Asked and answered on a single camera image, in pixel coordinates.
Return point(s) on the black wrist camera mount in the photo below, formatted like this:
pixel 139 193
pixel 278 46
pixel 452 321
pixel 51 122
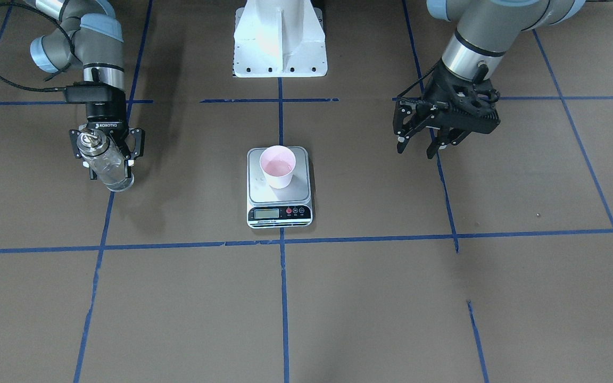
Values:
pixel 465 105
pixel 88 92

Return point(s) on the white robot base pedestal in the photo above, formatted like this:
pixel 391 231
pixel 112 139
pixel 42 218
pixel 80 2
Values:
pixel 280 39

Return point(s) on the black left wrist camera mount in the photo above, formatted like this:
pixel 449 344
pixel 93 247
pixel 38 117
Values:
pixel 465 105

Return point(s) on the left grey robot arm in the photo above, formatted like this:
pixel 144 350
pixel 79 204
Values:
pixel 486 30

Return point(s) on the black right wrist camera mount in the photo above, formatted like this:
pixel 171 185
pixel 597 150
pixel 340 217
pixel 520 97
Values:
pixel 88 92

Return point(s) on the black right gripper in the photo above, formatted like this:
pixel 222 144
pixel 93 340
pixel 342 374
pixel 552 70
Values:
pixel 105 113

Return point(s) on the pink plastic cup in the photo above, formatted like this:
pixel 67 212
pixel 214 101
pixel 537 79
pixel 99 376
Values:
pixel 277 164

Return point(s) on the silver digital kitchen scale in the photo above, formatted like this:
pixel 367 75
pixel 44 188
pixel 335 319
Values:
pixel 269 207

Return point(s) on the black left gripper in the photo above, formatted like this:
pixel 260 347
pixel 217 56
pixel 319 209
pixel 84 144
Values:
pixel 436 93

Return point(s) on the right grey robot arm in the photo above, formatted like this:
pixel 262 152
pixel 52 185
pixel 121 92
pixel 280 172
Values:
pixel 89 38

